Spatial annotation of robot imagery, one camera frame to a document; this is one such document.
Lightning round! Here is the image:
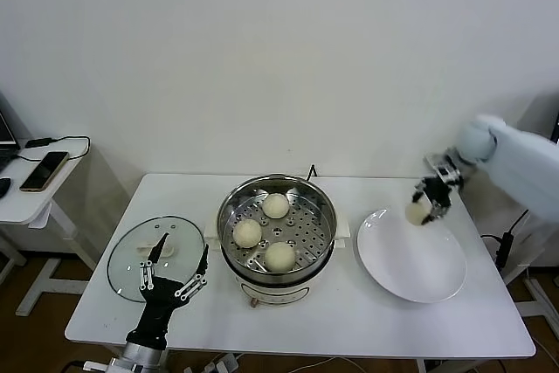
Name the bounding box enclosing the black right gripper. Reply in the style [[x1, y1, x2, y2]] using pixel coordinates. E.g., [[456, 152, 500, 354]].
[[411, 175, 453, 226]]

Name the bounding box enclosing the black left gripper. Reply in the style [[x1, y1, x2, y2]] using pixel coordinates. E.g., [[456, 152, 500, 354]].
[[126, 232, 210, 345]]

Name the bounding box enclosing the white steamed baozi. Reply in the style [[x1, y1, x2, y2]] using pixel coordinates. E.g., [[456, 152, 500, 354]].
[[232, 218, 263, 249], [261, 192, 290, 220], [264, 241, 297, 273], [404, 200, 433, 226]]

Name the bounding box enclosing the round glass pot lid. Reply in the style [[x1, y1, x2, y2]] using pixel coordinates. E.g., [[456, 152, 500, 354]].
[[107, 214, 206, 303]]

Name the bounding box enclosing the perforated steel steamer basket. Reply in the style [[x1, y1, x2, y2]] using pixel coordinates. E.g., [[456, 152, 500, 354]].
[[204, 173, 352, 277]]

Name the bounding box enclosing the white round plate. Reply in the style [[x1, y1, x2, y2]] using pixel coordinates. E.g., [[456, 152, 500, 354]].
[[356, 208, 468, 304]]

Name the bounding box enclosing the white electric cooker base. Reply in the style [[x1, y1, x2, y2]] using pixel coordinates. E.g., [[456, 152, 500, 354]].
[[204, 235, 352, 308]]

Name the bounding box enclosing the white power strip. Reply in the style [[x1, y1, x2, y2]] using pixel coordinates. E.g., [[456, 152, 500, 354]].
[[203, 351, 240, 373]]

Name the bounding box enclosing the white side table with phone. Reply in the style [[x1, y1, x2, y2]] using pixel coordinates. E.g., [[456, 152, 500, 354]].
[[0, 139, 100, 318]]

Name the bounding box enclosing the smartphone with gold edge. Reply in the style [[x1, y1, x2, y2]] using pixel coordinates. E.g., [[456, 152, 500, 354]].
[[20, 150, 71, 193]]

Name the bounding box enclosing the white table leg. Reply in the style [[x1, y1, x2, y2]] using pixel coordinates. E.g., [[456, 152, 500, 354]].
[[414, 358, 480, 373]]

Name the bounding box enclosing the dark laptop beside mouse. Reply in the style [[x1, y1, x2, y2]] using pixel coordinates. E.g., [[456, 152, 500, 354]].
[[0, 91, 23, 173]]

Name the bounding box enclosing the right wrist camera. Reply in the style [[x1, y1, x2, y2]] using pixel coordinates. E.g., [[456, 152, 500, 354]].
[[422, 152, 469, 186]]

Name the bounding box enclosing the black cable with adapter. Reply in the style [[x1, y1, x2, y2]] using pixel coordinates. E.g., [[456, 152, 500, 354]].
[[480, 209, 532, 272]]

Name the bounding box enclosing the black charger with cable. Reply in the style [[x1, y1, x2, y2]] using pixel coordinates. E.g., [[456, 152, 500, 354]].
[[8, 135, 93, 162]]

